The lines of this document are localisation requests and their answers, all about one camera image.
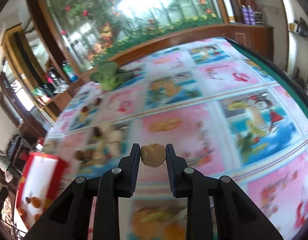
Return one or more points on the beige cake piece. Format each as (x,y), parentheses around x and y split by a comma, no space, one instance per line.
(153,155)

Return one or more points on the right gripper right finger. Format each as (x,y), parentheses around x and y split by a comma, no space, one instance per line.
(217,208)

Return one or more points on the floral glass partition screen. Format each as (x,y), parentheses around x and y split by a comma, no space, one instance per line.
(89,31)

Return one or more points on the purple bottle right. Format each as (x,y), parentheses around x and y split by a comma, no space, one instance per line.
(251,15)

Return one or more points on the colourful fruit pattern tablecloth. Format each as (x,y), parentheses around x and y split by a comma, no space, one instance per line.
(226,110)

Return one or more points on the purple bottle left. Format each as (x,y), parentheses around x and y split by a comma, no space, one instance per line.
(245,15)

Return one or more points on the purple bottle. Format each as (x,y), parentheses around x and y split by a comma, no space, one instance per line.
(245,15)
(251,15)

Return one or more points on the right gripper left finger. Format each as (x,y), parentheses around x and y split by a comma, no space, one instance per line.
(90,200)

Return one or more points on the orange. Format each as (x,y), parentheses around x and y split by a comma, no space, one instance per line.
(22,212)
(36,202)
(37,216)

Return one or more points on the green plastic bottle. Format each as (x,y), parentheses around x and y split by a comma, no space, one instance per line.
(66,66)

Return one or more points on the green bok choy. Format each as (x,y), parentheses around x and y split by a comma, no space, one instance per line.
(110,76)

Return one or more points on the red box white interior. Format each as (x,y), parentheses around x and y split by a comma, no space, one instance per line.
(41,177)

